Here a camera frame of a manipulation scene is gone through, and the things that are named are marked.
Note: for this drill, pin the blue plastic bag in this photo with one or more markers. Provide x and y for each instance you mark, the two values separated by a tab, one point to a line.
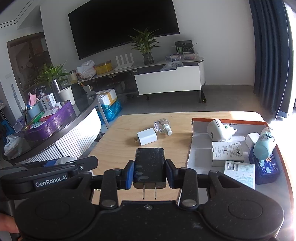
112	111

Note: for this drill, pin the clear liquid refill bottle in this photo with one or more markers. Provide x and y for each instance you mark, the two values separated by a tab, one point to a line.
163	126

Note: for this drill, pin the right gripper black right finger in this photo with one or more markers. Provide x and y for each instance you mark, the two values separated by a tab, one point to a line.
184	179

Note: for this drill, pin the white labelled carton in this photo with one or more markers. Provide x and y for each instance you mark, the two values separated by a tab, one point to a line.
241	172

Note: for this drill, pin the light blue cylindrical device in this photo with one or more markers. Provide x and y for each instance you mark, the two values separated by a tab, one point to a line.
265	144

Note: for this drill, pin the round black-top side table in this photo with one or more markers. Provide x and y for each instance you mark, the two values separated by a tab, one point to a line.
71	139

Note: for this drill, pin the white paper cup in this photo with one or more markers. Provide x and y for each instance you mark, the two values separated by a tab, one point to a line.
67	94

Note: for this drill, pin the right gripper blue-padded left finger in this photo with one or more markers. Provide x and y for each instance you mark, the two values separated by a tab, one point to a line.
114	180

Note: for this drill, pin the yellow tin box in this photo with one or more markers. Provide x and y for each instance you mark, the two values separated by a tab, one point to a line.
104	67

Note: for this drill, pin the white wifi router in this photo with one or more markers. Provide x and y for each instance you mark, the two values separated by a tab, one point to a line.
124	61

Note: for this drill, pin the bamboo plant on side table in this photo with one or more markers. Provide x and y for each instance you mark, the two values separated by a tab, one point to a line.
53	76

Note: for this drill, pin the white product box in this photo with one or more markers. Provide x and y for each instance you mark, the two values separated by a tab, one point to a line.
227	151

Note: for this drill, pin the white tv console cabinet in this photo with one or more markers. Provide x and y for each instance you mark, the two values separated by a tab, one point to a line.
151	80

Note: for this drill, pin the white plastic bag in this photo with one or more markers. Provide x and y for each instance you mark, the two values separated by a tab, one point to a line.
86	70

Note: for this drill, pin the person's left hand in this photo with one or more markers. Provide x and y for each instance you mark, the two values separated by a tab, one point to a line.
8	225

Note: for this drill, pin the bamboo plant in dark vase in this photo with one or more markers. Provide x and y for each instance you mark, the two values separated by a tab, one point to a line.
144	42

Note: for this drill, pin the purple storage tray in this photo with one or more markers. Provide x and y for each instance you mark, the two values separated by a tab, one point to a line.
51	125

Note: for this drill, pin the blue cartoon tin box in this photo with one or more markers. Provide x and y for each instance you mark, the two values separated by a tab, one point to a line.
266	171

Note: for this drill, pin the white yellow cardboard box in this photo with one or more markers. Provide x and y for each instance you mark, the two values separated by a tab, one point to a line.
107	97

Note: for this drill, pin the black usb wall charger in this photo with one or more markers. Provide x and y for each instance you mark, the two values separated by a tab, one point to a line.
149	170

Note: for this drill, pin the dark blue curtain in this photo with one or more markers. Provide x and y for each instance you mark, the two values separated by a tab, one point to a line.
273	55

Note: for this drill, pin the orange-rimmed cardboard box tray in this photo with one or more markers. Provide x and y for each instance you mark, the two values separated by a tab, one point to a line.
200	157

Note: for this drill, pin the dark green display box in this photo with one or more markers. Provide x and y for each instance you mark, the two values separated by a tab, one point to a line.
184	47

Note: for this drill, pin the white square usb charger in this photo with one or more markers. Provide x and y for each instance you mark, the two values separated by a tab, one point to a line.
251	139

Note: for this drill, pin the white plug-in repellent heater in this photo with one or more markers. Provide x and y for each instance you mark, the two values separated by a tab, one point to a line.
219	132

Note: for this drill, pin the large wall television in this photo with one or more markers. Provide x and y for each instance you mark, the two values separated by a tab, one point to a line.
100	25

